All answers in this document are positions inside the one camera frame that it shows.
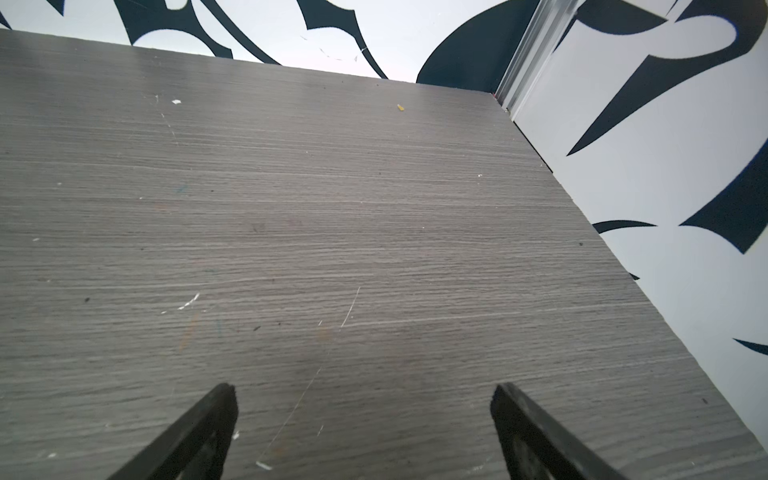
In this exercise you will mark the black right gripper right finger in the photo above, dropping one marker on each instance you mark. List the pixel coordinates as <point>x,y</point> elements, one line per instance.
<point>537,446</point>

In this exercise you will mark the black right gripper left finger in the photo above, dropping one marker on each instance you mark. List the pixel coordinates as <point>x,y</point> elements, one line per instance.
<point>195,446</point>

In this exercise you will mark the aluminium frame post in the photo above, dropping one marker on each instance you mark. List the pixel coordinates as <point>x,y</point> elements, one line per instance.
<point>546,27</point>

